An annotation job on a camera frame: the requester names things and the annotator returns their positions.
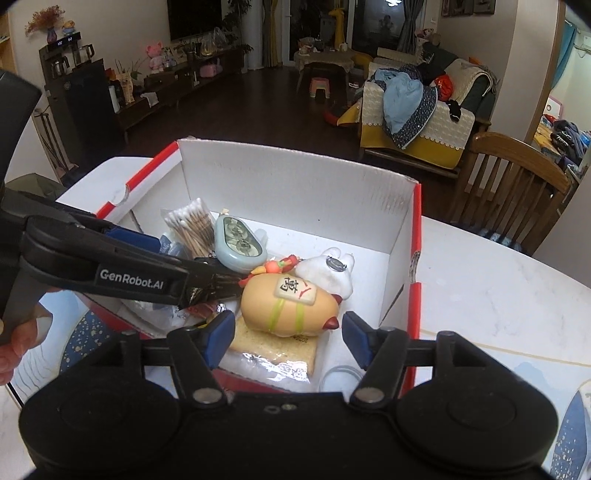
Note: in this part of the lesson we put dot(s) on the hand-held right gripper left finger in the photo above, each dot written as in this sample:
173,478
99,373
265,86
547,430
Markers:
220,337

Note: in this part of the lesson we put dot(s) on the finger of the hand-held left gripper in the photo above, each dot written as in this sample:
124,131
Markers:
212,281
134,242

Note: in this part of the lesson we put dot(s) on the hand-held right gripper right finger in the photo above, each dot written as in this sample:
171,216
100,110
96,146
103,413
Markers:
355,337

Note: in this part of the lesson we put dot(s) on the black and gold wrapper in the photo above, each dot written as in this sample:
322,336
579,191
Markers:
207,295

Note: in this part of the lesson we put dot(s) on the translucent bag with green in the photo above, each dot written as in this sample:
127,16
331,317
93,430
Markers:
152,310

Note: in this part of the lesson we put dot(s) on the pale green oval case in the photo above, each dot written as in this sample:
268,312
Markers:
240,242

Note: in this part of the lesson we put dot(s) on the cotton swabs pack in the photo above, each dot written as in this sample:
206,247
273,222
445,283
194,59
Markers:
191,226

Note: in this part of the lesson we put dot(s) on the tan squishy toy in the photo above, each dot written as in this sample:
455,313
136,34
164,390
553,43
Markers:
277,314

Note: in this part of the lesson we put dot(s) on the bagged bread slice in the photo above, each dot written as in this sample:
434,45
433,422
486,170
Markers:
286,355

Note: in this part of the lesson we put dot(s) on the white plush rabbit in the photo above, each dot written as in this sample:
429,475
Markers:
323,274

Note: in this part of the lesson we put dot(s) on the red cardboard box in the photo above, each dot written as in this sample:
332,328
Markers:
286,194

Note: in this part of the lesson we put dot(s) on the person's left hand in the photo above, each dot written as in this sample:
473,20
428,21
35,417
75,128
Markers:
23,341

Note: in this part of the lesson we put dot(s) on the olive green jacket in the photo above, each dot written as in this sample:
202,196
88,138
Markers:
37,184

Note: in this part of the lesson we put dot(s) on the black water dispenser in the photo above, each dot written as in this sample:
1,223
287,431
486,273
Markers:
87,115

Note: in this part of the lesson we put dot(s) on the dark wooden television cabinet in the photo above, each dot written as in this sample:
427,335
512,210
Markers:
175,92

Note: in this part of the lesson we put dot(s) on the pink plush toy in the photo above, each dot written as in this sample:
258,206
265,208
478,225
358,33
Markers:
157,57

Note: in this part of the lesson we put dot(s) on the pink bag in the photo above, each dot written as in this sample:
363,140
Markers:
209,70

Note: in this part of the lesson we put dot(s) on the red floor object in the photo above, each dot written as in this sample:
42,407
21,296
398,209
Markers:
333,117

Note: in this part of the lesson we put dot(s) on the armchair with cream cover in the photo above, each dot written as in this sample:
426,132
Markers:
443,134

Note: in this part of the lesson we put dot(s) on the pink stool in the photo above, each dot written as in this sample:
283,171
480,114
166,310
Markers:
320,87

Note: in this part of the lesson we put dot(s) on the black television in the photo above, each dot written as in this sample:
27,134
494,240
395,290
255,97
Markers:
198,18

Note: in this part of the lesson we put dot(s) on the pile of blue clothes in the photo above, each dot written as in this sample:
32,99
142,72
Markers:
401,106

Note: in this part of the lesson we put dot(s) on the vase with dried flowers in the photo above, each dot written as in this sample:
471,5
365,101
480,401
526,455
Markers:
46,23

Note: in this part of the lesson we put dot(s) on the white standing air conditioner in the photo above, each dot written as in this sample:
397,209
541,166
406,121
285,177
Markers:
254,37

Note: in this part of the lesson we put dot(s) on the wooden chair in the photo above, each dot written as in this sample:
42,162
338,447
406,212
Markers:
508,152

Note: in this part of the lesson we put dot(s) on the coffee table with cloth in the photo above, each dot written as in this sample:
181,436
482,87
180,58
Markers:
323,59

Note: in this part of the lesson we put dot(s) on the dark green sofa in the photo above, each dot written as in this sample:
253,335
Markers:
485,97

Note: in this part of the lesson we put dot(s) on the yellow giraffe toy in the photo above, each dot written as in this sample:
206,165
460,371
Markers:
339,27

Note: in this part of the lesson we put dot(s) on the clothes on bed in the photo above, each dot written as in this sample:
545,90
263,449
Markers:
565,138

